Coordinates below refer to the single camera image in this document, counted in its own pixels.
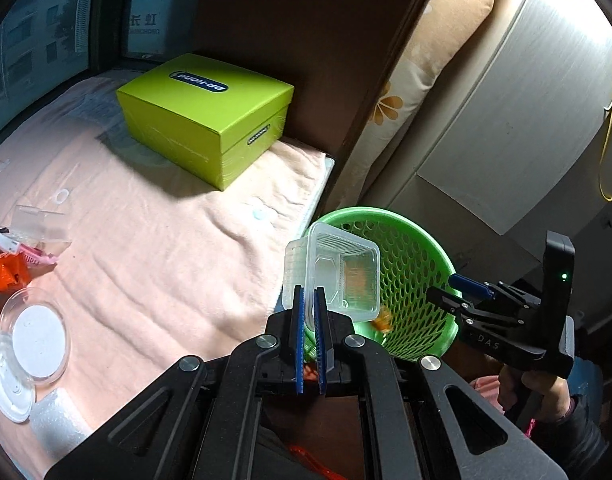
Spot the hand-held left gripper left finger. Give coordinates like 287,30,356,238
43,285,308,480

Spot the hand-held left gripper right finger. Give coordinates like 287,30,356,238
312,286,570,480

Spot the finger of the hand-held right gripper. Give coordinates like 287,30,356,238
448,273,543,312
426,287,523,329

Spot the green plastic mesh basket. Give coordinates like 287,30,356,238
306,206,462,365

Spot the clear plastic food container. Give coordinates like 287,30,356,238
282,221,382,323

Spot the white round plastic lid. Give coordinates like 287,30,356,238
0,332,37,423

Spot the orange snack packet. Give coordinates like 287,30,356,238
0,252,29,295

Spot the person's right forearm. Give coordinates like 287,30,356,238
528,394,612,480

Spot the person's right hand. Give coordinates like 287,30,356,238
497,364,573,425

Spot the red plastic object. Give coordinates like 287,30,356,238
286,442,347,480

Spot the pink blanket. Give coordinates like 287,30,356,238
0,70,334,480

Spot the white cabinet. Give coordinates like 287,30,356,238
416,0,612,236

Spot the floral pillow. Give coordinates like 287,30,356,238
346,0,517,201

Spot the lime green cardboard box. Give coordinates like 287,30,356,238
116,52,295,192

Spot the round clear plastic lid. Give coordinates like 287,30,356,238
0,287,72,386

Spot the clear plastic tray piece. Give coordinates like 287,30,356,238
11,204,72,256

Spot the pink wrapper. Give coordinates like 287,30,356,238
0,226,59,266

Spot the window poster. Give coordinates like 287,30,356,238
121,0,197,61

